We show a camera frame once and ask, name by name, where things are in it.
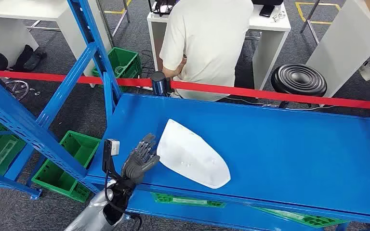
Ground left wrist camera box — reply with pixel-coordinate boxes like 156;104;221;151
102;139;121;179

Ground red barrier belt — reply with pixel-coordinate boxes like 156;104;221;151
171;80;370;112
0;69;153;88

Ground black monitor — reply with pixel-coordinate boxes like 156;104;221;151
252;0;284;6

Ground blue metal shelf rack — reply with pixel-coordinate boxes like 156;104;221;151
0;0;370;231
0;130;43;201

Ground black bag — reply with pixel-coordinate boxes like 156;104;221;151
10;44;48;73

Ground clear glasses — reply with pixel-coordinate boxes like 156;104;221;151
271;11;287;24

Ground black desk device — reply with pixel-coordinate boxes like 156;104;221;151
147;0;177;17

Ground grey metal table frame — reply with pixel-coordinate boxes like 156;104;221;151
300;0;322;46
95;0;132;49

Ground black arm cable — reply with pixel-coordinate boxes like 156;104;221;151
104;172;143;231

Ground dark barrier post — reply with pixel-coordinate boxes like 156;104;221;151
150;71;172;97

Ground black phone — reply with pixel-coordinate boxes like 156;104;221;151
259;4;275;18

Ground white desk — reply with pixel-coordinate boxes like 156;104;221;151
305;0;370;99
146;2;291;91
0;0;113;68

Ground white plastic shell part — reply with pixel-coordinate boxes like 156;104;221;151
156;118;231;189

